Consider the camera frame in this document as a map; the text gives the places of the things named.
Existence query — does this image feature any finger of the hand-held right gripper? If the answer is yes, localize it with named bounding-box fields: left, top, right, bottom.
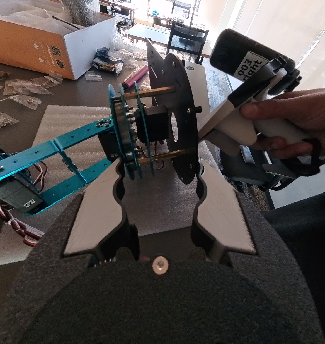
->
left=199, top=99, right=245, bottom=141

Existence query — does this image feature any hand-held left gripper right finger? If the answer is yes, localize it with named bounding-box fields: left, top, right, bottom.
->
left=191, top=158, right=257, bottom=263

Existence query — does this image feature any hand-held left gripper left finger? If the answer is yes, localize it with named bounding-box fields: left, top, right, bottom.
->
left=63, top=158, right=140, bottom=267

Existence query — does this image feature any blue toy robot arm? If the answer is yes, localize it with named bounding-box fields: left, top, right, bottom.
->
left=0, top=37, right=203, bottom=246

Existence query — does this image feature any person's right hand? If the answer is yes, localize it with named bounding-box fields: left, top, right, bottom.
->
left=239, top=88, right=325, bottom=159

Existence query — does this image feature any black office chair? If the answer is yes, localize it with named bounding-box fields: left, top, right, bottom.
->
left=219, top=145, right=308, bottom=210

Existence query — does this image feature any black mesh chair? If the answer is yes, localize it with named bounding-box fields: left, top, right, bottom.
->
left=166, top=20, right=209, bottom=63

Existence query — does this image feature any black background chair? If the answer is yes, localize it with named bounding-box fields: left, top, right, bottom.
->
left=172, top=0, right=192, bottom=15

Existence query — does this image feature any grey background table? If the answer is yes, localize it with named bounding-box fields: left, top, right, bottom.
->
left=124, top=23, right=212, bottom=58

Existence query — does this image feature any white foam sheet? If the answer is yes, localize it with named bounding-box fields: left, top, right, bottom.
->
left=0, top=106, right=225, bottom=266

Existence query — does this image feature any maroon electric screwdriver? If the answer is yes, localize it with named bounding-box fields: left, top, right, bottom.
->
left=121, top=64, right=148, bottom=90

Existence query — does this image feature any crumpled clear plastic wrap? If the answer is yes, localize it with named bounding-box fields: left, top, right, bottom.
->
left=110, top=16, right=149, bottom=89

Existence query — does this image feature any silver foil bag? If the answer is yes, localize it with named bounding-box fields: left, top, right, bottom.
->
left=92, top=47, right=124, bottom=75

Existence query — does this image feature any pile of small screw bags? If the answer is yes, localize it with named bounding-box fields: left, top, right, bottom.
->
left=0, top=68, right=63, bottom=132

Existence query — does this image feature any bubble wrap roll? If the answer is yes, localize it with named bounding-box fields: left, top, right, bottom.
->
left=63, top=0, right=101, bottom=27

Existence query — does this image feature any thin metal tool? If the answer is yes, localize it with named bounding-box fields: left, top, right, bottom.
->
left=52, top=15, right=85, bottom=28

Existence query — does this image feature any orange and white cardboard box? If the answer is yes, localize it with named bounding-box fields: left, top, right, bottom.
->
left=0, top=0, right=117, bottom=80

